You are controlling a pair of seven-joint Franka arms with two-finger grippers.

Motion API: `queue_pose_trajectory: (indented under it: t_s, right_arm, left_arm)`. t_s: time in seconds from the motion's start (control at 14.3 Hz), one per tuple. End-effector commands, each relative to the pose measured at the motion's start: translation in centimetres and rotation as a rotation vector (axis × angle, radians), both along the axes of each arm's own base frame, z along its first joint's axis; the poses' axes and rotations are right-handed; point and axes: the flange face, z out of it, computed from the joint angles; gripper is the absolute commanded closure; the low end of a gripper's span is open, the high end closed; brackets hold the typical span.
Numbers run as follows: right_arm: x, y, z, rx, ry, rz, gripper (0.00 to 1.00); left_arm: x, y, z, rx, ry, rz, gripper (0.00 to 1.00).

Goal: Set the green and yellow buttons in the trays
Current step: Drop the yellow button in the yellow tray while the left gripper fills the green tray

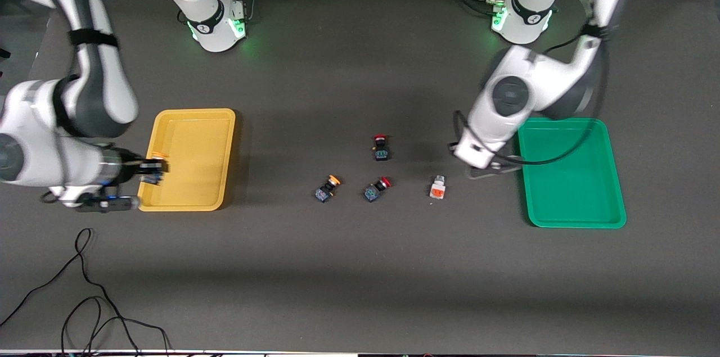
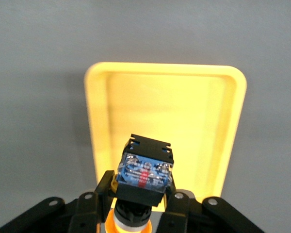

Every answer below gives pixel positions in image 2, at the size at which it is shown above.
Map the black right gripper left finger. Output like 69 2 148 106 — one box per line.
0 169 117 233

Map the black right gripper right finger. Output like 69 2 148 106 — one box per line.
157 179 265 233

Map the yellow push button switch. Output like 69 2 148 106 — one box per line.
104 133 175 233

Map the yellow plastic tray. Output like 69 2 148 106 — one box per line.
83 62 247 202

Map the dark grey table mat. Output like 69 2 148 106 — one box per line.
0 0 291 233

